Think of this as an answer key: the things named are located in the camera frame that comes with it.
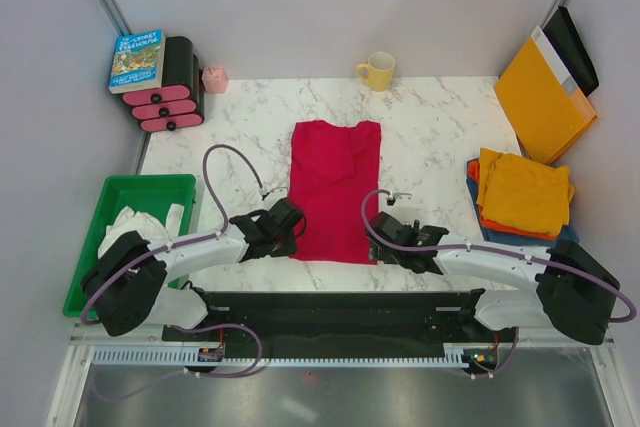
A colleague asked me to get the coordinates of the white crumpled t-shirt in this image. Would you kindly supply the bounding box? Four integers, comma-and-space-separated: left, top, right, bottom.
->
97, 203, 184, 258

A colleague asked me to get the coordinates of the yellow ceramic mug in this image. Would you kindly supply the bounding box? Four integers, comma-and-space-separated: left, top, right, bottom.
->
356, 52, 396, 92

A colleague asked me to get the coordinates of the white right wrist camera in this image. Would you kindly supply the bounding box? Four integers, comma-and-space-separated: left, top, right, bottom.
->
386, 191, 413, 206

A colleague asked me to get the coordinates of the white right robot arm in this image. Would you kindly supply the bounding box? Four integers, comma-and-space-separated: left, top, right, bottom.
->
366, 212, 620, 345

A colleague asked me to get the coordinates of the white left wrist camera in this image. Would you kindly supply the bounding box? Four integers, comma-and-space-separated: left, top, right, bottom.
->
260, 186, 289, 200

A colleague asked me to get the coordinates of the folded blue t-shirt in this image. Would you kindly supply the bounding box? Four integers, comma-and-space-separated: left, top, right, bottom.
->
466, 158, 580, 247

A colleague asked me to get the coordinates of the black pink drawer organizer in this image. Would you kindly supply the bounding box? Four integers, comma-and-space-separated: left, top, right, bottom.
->
121, 36, 205, 133

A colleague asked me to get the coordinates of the white slotted cable duct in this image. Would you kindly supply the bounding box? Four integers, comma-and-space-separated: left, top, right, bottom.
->
91, 344, 469, 369

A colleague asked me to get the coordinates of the small pink box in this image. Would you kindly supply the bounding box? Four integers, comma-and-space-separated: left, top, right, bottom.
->
201, 66, 229, 94

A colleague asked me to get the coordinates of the orange padded envelope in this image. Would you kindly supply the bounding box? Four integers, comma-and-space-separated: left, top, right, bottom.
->
494, 27, 598, 164

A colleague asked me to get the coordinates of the blue treehouse paperback book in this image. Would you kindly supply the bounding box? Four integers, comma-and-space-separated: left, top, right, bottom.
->
108, 29, 165, 95

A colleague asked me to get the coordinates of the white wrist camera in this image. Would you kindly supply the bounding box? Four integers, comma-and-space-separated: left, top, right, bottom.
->
260, 186, 289, 200
386, 191, 413, 206

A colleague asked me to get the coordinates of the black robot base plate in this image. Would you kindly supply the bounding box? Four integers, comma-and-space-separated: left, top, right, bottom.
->
162, 290, 515, 360

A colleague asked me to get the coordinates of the crimson red t-shirt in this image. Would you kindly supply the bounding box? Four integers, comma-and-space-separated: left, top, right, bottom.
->
289, 120, 382, 265

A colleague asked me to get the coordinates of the aluminium frame rail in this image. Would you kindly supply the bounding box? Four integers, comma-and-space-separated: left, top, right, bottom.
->
69, 323, 590, 348

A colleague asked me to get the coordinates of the black folder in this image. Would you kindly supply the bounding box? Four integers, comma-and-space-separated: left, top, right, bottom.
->
542, 6, 599, 96

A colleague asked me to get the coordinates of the folded mustard yellow t-shirt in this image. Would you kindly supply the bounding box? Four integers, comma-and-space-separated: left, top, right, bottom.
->
477, 148, 575, 236

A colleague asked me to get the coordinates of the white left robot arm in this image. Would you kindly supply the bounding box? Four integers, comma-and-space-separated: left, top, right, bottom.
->
81, 198, 306, 340

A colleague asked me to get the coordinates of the green plastic tray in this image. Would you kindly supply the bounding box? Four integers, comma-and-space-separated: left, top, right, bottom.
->
62, 174, 196, 318

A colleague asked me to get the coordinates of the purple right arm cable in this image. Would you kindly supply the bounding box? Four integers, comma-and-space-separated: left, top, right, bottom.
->
360, 189, 638, 381

